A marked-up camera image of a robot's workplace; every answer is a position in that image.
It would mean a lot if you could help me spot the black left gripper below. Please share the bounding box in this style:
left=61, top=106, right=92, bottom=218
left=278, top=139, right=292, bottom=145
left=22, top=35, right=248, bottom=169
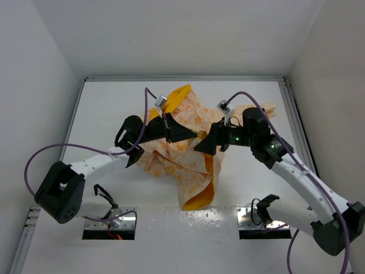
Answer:
left=135, top=112, right=196, bottom=144

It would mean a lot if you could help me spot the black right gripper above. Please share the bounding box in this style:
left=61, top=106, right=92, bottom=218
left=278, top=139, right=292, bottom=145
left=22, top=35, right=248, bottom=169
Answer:
left=194, top=116, right=254, bottom=155

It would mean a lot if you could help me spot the orange patterned yellow-lined jacket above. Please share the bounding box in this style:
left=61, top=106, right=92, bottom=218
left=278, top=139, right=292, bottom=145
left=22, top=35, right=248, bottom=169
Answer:
left=136, top=84, right=278, bottom=211

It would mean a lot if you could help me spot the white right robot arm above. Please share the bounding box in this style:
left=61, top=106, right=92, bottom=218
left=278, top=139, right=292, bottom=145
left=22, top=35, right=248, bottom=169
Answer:
left=194, top=107, right=364, bottom=256

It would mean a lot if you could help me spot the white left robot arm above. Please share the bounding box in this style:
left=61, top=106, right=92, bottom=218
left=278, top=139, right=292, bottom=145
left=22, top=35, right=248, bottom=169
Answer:
left=34, top=113, right=197, bottom=224

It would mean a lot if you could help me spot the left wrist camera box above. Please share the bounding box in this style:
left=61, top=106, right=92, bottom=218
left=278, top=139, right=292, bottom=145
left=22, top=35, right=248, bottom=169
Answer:
left=154, top=95, right=168, bottom=109

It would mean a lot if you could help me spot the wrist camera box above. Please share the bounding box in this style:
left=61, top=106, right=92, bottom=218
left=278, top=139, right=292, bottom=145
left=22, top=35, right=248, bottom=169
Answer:
left=217, top=100, right=236, bottom=118
left=154, top=95, right=168, bottom=109

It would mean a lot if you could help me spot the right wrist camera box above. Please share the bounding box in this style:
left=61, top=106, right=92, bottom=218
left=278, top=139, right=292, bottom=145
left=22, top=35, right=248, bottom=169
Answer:
left=217, top=100, right=236, bottom=118

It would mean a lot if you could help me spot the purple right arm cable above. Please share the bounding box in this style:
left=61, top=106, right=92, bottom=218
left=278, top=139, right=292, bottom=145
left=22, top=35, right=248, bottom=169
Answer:
left=219, top=91, right=351, bottom=274

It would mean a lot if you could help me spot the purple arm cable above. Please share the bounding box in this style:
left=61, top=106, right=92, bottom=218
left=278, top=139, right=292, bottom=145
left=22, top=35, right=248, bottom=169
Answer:
left=24, top=87, right=163, bottom=229
left=219, top=91, right=351, bottom=274

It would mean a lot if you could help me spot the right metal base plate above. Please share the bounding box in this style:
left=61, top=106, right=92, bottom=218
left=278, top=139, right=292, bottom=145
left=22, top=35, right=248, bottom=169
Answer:
left=236, top=207, right=290, bottom=232

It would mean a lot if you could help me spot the metal base plate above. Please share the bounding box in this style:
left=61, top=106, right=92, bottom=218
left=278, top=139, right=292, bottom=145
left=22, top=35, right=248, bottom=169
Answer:
left=236, top=207, right=290, bottom=232
left=84, top=207, right=137, bottom=232

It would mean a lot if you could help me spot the aluminium frame rail back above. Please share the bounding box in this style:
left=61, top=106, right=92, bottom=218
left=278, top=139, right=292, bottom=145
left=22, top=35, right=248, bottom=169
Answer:
left=84, top=75, right=286, bottom=83

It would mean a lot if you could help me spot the aluminium frame rail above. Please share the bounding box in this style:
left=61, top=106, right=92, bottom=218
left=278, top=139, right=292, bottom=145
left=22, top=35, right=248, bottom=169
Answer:
left=84, top=75, right=286, bottom=83
left=278, top=77, right=354, bottom=273

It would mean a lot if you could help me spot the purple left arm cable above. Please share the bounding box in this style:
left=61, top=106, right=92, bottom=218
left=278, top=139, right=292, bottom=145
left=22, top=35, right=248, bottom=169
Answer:
left=24, top=87, right=163, bottom=229

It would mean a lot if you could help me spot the aluminium frame rail right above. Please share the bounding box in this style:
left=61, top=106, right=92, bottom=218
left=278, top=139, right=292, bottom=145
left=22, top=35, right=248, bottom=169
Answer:
left=278, top=77, right=354, bottom=273

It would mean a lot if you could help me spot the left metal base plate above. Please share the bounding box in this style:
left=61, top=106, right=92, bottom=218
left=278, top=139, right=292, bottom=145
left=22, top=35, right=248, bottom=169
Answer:
left=84, top=207, right=137, bottom=232

